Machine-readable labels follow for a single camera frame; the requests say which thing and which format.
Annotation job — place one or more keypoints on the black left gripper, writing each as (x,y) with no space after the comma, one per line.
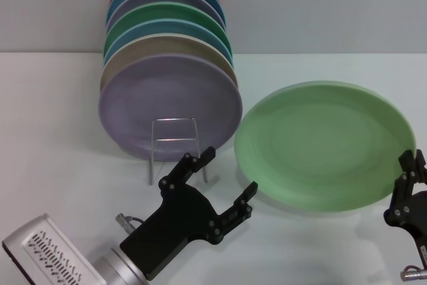
(173,225)

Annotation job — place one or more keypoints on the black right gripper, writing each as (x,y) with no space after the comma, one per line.
(417,221)

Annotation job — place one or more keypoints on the light green plate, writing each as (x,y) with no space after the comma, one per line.
(320,151)

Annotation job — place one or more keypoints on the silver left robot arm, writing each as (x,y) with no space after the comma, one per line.
(120,268)

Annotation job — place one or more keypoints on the lilac plate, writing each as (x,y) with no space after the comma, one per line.
(166,91)

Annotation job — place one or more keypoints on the beige plate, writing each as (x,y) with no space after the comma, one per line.
(160,46)

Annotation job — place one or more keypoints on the light blue plate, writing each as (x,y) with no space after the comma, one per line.
(166,28)

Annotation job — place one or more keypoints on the dark green plate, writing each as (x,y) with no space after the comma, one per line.
(166,11)

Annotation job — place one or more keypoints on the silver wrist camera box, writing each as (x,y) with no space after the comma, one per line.
(50,251)

